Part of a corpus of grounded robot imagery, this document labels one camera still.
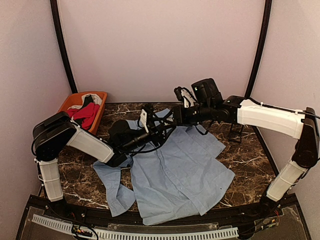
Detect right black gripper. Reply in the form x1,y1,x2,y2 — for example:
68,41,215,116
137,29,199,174
163,100,214,126

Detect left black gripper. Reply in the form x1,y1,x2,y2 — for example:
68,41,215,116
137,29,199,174
122,121,177,153

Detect light blue shirt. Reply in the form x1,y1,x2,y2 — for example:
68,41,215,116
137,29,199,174
93,109,236,226

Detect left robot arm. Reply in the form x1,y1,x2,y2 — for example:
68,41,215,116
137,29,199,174
31,105,174,218

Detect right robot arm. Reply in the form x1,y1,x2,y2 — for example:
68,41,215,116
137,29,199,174
173,78,320,217

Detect black brooch holder stand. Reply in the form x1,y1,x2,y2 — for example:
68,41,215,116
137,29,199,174
228,123,244,144

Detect white cloth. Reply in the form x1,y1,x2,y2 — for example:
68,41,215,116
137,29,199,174
81,94,103,108

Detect red cloth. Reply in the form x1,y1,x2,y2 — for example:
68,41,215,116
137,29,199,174
66,102,100,130

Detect orange plastic basket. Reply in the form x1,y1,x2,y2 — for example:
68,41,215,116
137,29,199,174
59,91,108,135

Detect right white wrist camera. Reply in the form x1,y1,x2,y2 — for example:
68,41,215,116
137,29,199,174
174,86,197,108

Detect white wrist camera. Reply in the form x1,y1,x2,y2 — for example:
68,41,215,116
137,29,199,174
140,109,149,133
174,86,197,108

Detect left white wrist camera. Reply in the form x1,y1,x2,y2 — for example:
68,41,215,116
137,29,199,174
140,109,149,133

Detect black right frame pole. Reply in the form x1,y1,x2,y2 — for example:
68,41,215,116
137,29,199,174
244,0,273,99

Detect black frame pole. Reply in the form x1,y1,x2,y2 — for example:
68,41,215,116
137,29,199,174
49,0,78,94
244,0,273,99

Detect white perforated cable tray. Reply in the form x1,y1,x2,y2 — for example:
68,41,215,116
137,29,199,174
32,214,239,240

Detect black left frame pole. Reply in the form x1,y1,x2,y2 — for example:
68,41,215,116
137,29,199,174
49,0,78,94

